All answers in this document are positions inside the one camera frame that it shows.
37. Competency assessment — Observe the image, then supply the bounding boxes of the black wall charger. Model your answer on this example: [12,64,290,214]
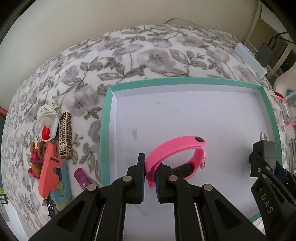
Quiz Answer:
[252,132,276,171]

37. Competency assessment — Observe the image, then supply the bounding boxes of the purple lighter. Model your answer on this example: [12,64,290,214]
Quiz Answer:
[73,168,99,190]

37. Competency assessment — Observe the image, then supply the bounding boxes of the black toy car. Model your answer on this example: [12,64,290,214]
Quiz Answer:
[46,196,58,219]

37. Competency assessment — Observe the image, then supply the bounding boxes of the coral blue carrot knife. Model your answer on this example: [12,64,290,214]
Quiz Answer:
[38,142,71,202]

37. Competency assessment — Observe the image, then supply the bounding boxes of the pink smart watch band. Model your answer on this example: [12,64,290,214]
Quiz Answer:
[145,136,207,188]

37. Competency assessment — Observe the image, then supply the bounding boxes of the brown pink puppy toy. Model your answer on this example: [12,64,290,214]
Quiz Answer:
[28,142,43,179]

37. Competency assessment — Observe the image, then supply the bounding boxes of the red white toothpaste tube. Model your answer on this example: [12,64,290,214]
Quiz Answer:
[41,126,51,140]

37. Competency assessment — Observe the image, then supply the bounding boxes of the gold patterned lighter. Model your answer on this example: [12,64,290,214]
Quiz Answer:
[58,111,73,160]

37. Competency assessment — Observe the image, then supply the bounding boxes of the white wall charger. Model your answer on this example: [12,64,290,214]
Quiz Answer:
[33,179,44,203]

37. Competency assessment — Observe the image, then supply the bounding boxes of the clear glass cup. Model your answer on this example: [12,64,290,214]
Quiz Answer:
[280,89,296,125]

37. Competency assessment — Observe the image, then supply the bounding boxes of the teal white shallow box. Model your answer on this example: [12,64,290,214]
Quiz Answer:
[99,77,283,241]

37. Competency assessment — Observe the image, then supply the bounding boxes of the black power adapter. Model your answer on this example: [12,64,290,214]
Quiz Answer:
[255,43,273,68]

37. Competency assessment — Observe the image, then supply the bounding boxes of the cream hair claw clip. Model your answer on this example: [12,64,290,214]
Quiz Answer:
[37,102,60,117]

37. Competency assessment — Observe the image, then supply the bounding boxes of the white power strip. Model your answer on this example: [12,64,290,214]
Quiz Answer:
[234,43,267,78]

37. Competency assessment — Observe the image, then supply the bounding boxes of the floral grey white blanket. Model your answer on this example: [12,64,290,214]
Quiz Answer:
[1,25,287,232]

